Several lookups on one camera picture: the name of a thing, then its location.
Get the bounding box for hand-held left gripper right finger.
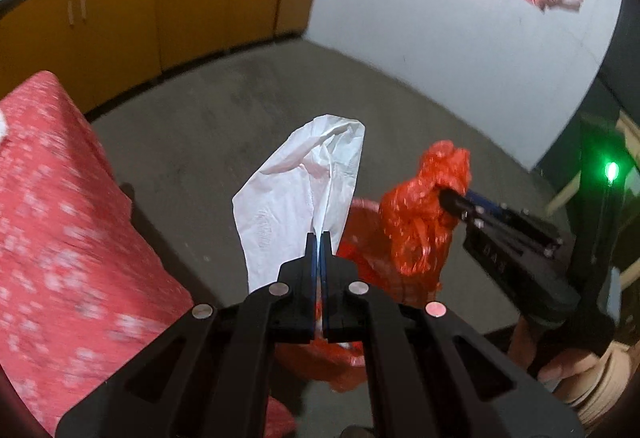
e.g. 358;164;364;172
320;232;586;438

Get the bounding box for red plastic bag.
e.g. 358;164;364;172
378;140;474;295

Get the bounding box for person's right hand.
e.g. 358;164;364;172
512;318;598;381

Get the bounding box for plain white plastic bag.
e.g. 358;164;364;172
231;114;366;295

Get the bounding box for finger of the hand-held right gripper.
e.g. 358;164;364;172
467;192;561;254
440;188;488;224

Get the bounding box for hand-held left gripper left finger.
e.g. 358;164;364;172
55;233;318;438

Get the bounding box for beige round stool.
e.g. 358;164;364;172
560;342;637;430

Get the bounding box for red floral tablecloth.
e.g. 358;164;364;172
0;70;297;438

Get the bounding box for brown lower kitchen cabinets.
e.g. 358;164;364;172
0;0;332;116

